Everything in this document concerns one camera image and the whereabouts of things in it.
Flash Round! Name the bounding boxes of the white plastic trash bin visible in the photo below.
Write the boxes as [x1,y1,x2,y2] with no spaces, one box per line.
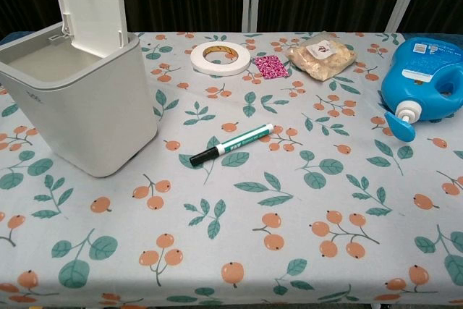
[0,0,159,179]

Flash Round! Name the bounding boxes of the green white marker pen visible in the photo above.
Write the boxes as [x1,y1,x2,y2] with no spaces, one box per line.
[189,123,274,168]

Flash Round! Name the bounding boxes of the white double-sided tape roll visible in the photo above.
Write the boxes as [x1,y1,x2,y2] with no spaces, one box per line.
[190,41,251,77]

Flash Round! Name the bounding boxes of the pink patterned small packet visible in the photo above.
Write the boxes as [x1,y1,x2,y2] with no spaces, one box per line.
[253,54,292,80]

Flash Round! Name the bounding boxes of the floral fruit-print tablecloth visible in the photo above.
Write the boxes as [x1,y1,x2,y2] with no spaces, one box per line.
[0,30,463,309]

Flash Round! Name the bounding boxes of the clear bag of beige snacks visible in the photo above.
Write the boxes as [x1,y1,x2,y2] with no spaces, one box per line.
[286,32,357,81]

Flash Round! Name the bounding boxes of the blue detergent pump bottle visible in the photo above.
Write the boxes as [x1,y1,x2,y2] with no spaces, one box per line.
[381,38,463,143]

